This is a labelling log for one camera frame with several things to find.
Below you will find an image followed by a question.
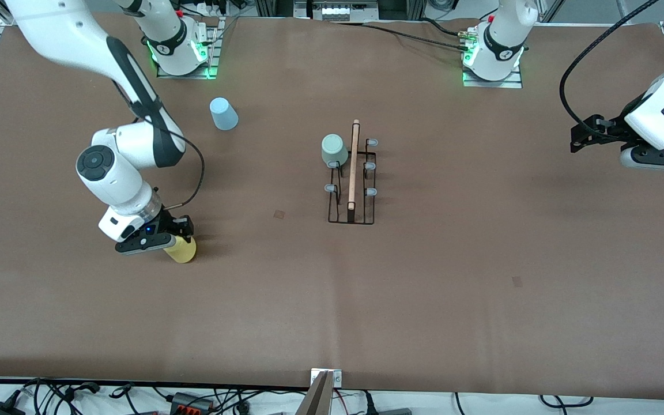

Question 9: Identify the white metal bracket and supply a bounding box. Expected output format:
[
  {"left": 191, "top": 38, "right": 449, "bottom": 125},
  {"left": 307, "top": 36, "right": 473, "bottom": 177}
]
[{"left": 311, "top": 369, "right": 343, "bottom": 388}]

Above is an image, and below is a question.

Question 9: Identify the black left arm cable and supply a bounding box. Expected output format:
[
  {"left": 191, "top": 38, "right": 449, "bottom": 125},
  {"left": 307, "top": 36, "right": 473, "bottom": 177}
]
[{"left": 560, "top": 0, "right": 661, "bottom": 139}]

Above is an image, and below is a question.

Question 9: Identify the light blue plastic cup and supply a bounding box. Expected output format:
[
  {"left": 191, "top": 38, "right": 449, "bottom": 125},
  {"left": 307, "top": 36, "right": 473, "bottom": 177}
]
[{"left": 209, "top": 97, "right": 239, "bottom": 131}]

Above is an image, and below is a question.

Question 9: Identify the yellow plastic cup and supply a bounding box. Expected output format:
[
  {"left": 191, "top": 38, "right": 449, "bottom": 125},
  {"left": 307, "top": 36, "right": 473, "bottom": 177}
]
[{"left": 164, "top": 233, "right": 197, "bottom": 264}]

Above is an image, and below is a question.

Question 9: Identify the aluminium right arm base plate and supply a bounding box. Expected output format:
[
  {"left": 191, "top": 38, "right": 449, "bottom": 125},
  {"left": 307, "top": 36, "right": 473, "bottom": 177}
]
[{"left": 156, "top": 17, "right": 220, "bottom": 80}]

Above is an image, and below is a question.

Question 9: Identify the aluminium left arm base plate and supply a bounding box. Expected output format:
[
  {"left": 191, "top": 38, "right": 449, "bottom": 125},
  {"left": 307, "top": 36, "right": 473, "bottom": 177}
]
[{"left": 462, "top": 66, "right": 523, "bottom": 89}]

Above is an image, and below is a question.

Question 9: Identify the black wire cup holder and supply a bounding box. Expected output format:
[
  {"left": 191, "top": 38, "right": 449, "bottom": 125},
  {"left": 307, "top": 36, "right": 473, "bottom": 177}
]
[{"left": 324, "top": 119, "right": 379, "bottom": 225}]

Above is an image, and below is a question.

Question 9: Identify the grey camera stand bar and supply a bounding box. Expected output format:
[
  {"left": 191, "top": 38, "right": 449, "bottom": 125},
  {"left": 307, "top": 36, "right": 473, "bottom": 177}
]
[{"left": 295, "top": 371, "right": 334, "bottom": 415}]

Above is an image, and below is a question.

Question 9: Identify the long black cable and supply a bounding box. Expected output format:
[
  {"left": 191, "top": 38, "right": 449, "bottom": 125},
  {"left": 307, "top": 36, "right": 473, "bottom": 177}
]
[{"left": 331, "top": 22, "right": 471, "bottom": 54}]

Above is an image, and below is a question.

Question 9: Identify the black cable with brass connector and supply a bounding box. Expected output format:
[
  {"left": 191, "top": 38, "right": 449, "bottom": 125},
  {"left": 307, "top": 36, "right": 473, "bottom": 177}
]
[{"left": 421, "top": 17, "right": 478, "bottom": 41}]

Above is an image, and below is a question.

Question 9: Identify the black cable loop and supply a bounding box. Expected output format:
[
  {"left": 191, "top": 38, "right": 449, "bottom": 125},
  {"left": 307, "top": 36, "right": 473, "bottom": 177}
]
[{"left": 539, "top": 394, "right": 593, "bottom": 409}]

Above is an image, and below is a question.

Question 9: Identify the pale green plastic cup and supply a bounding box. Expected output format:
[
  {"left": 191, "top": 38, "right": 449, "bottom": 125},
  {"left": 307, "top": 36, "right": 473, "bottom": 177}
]
[{"left": 321, "top": 134, "right": 349, "bottom": 168}]

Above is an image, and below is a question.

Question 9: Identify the power strip with white sockets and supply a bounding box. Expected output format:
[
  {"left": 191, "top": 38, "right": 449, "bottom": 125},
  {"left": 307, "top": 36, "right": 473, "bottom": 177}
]
[{"left": 308, "top": 0, "right": 380, "bottom": 22}]

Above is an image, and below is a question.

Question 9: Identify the orange black connector block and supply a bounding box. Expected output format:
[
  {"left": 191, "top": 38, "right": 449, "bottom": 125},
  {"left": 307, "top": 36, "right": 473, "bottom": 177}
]
[{"left": 171, "top": 392, "right": 214, "bottom": 413}]

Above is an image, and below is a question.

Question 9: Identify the brown table cover mat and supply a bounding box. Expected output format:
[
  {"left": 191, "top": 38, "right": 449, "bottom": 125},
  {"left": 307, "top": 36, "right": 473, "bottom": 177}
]
[{"left": 0, "top": 12, "right": 664, "bottom": 401}]

